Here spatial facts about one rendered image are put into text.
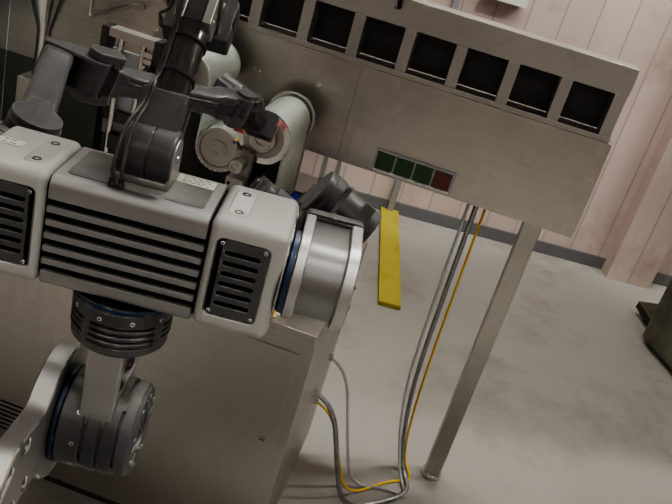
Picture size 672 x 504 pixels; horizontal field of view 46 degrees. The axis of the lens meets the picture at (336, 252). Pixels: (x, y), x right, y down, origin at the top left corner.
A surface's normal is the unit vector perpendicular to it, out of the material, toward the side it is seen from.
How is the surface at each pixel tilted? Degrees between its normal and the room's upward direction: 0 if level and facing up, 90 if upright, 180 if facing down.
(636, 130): 90
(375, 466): 0
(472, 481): 0
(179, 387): 90
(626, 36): 90
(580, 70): 90
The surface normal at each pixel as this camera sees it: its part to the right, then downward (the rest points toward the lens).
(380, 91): -0.22, 0.37
